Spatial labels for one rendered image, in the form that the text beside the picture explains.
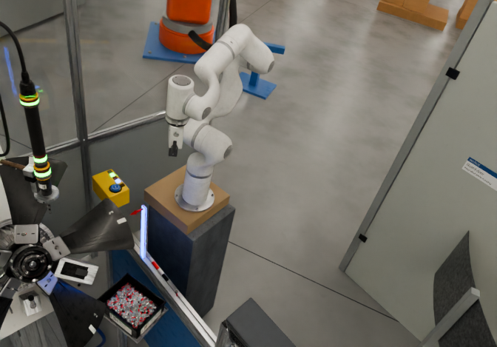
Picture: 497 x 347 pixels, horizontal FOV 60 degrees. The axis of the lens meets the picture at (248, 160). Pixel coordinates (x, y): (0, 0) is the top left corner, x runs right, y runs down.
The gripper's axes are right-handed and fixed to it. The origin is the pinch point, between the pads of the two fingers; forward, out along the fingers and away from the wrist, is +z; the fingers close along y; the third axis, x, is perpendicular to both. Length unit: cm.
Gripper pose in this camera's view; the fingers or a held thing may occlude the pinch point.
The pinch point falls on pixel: (173, 151)
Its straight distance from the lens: 163.5
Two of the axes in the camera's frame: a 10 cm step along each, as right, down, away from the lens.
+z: -2.1, 7.2, 6.7
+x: -9.7, -0.7, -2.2
